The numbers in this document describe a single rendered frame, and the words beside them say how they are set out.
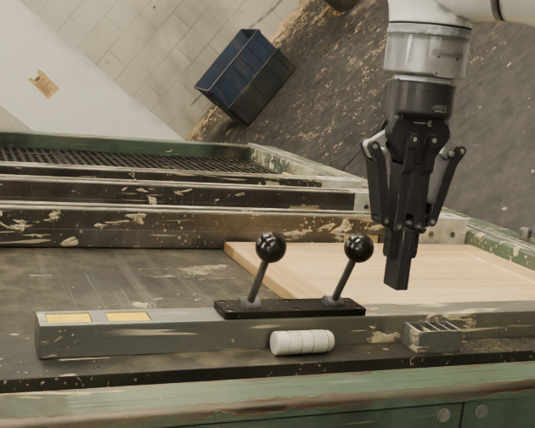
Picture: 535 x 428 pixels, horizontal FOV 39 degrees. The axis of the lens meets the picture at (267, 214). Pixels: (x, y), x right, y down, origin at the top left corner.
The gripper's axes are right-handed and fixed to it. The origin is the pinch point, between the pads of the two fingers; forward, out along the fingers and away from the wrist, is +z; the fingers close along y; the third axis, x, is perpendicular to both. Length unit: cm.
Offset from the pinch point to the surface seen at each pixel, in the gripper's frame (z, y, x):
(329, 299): 9.3, -1.3, 13.0
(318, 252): 14, 17, 53
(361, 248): 0.7, -1.1, 6.9
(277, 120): 17, 166, 431
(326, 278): 13.6, 10.1, 36.1
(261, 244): 0.5, -14.1, 7.8
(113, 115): 23, 51, 441
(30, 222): 10, -35, 62
